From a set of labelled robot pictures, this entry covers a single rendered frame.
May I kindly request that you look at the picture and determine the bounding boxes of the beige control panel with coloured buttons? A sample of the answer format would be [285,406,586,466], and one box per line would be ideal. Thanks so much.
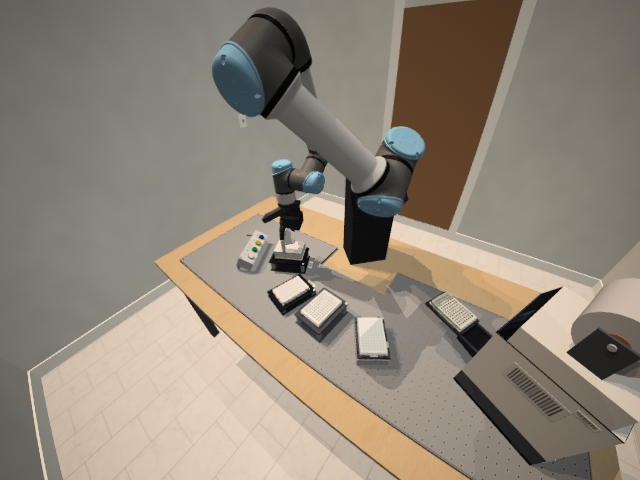
[236,230,270,272]

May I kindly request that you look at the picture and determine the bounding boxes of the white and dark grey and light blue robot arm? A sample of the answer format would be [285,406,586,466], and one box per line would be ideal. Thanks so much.
[212,7,425,217]

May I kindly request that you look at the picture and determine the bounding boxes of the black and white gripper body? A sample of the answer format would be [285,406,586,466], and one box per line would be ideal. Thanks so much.
[278,200,303,231]

